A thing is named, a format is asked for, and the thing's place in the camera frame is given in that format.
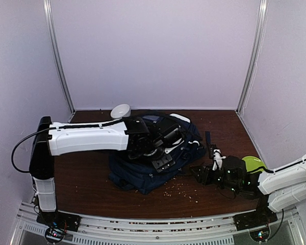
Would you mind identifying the green plate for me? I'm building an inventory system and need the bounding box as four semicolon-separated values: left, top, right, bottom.
242;156;267;174

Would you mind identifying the aluminium frame post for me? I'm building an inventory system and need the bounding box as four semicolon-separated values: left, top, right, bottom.
237;0;269;115
43;0;75;113

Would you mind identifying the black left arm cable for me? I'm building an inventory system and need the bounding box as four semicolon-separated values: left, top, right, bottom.
11;109;202;174

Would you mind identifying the front aluminium rail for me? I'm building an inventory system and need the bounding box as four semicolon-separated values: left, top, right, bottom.
9;204;306;244

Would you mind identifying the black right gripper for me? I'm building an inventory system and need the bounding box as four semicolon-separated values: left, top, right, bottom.
190;165;240;193

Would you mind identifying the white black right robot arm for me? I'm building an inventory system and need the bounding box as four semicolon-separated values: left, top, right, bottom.
190;149;306;226

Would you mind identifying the white patterned ceramic bowl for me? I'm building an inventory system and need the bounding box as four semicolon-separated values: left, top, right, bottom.
110;104;131;119

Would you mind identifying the left aluminium frame post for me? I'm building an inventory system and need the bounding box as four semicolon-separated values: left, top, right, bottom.
43;0;75;113

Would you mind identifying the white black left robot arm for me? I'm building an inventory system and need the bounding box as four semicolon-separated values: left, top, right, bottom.
29;117;186;227

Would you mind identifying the right aluminium frame post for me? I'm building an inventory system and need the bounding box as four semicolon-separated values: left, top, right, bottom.
237;0;269;115

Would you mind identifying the navy blue student backpack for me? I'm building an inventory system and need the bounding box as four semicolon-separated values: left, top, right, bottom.
108;113;206;194

